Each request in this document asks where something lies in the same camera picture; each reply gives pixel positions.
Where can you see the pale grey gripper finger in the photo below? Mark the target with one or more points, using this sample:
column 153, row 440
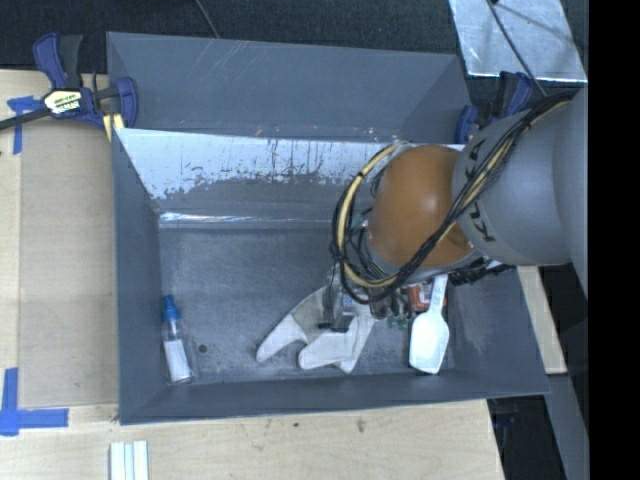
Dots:
column 347, row 313
column 330, row 308

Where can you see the grey metal bin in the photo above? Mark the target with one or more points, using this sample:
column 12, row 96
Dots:
column 240, row 268

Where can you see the clear spray bottle blue cap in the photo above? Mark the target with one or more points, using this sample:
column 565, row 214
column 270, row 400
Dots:
column 176, row 355

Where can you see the pale wood board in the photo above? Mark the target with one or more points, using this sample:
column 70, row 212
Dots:
column 65, row 268

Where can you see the black cylinder on white bracket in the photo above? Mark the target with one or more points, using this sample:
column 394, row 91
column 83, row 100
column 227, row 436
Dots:
column 470, row 274

